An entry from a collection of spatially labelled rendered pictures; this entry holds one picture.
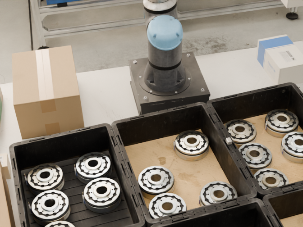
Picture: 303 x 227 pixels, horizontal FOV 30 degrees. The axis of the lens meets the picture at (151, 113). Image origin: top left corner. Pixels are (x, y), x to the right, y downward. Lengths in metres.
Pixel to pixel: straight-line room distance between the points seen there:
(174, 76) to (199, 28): 1.84
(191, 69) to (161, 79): 0.17
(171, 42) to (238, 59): 0.51
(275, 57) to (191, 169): 0.69
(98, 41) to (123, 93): 1.57
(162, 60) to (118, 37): 1.82
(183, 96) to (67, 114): 0.40
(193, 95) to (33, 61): 0.59
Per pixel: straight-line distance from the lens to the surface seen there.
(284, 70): 2.15
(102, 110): 2.08
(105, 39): 3.70
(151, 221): 1.42
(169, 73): 1.95
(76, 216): 1.58
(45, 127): 1.98
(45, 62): 2.08
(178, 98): 1.96
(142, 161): 1.70
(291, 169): 1.70
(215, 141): 1.68
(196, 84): 2.01
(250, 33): 3.75
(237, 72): 2.24
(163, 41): 1.86
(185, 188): 1.62
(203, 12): 3.68
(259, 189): 1.50
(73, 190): 1.65
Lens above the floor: 2.06
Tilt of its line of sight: 41 degrees down
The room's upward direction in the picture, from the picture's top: 2 degrees counter-clockwise
